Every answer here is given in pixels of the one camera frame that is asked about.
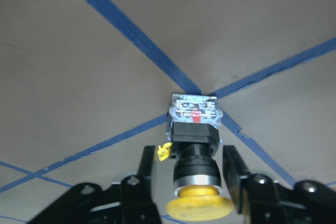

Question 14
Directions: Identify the yellow push button switch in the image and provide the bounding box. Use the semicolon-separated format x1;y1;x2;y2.
157;94;233;222

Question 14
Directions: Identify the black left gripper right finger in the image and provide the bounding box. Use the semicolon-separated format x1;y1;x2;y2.
223;145;289;223

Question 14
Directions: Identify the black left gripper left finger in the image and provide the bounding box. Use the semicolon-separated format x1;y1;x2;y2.
120;145;161;224

